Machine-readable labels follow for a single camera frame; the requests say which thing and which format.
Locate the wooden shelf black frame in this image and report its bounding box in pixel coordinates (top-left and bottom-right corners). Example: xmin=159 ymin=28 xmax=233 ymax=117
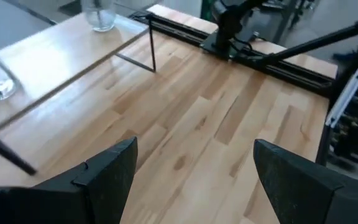
xmin=0 ymin=4 xmax=157 ymax=177

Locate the dark grey metal cart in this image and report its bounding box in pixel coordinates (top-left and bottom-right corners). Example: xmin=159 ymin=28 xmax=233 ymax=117
xmin=244 ymin=0 xmax=318 ymax=44

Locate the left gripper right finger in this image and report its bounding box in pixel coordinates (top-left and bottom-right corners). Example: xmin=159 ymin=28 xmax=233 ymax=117
xmin=252 ymin=138 xmax=358 ymax=224

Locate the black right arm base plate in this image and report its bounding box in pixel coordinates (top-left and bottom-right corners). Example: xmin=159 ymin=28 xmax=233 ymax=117
xmin=200 ymin=29 xmax=260 ymax=60

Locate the cut-glass patterned vase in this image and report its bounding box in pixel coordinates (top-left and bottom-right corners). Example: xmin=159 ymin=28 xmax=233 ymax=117
xmin=81 ymin=0 xmax=117 ymax=32

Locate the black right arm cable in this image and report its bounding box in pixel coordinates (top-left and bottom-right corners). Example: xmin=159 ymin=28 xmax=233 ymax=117
xmin=231 ymin=36 xmax=255 ymax=56

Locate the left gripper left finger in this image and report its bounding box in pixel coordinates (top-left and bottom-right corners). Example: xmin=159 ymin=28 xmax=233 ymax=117
xmin=0 ymin=136 xmax=139 ymax=224

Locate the silver metal bracket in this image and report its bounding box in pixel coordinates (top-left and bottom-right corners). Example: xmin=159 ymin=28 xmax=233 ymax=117
xmin=324 ymin=68 xmax=358 ymax=128

